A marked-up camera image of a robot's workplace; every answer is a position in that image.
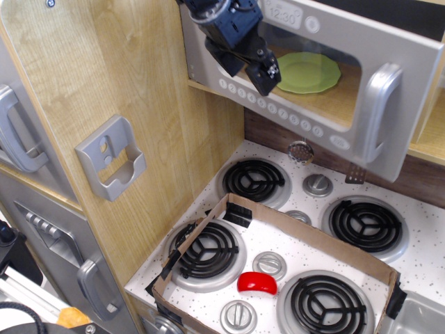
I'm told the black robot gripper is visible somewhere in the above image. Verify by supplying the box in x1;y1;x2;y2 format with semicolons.
187;1;281;96

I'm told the silver microwave door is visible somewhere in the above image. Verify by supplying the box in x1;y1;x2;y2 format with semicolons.
179;1;444;182

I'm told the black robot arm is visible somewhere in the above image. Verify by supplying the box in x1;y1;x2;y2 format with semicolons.
178;0;281;96

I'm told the green plate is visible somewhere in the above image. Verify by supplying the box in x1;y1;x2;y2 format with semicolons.
277;51;341;94

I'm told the hanging round metal strainer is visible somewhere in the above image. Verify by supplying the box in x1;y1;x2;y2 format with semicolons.
287;137;314;166

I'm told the back left stove burner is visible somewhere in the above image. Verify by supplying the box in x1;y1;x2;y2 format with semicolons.
216;158;292;209

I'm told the stove burner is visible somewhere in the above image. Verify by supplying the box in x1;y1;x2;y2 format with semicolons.
321;196;410;263
216;158;292;209
276;270;375;334
171;219;247;293

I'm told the silver knob back centre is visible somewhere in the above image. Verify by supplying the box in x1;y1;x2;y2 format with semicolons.
302;174;333;198

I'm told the silver knob middle small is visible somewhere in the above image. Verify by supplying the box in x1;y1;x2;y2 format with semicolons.
286;210;312;225

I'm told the front left stove burner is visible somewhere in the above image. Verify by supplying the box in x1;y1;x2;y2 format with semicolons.
171;219;247;293

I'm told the back right stove burner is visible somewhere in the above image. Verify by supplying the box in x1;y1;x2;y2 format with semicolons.
321;196;410;263

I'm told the red toy cheese wedge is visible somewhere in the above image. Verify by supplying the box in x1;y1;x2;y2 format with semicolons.
237;271;278;296

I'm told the front right stove burner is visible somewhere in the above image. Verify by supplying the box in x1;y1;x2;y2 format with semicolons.
276;270;375;334

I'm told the silver knob front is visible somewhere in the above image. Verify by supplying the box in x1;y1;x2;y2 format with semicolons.
220;300;258;334

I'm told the silver ice dispenser panel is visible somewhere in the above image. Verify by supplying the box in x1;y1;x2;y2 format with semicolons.
14;201;84;268

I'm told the silver oven knob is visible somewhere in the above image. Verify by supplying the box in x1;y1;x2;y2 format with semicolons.
155;316;184;334

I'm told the silver sink basin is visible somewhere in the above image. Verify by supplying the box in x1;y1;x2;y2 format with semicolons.
378;292;444;334

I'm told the black equipment at left edge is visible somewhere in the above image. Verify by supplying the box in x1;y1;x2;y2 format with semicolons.
1;221;103;333

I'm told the grey wall phone holder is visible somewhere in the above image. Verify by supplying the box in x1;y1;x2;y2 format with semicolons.
75;115;147;202

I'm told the upper silver fridge handle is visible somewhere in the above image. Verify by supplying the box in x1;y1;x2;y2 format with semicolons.
1;84;49;173

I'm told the silver fridge handle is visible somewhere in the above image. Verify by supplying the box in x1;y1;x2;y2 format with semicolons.
1;84;49;173
76;259;122;321

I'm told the cardboard barrier frame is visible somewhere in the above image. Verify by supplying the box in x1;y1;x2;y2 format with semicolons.
146;194;405;333

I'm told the lower silver fridge handle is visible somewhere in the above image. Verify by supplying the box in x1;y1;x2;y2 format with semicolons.
76;259;122;321

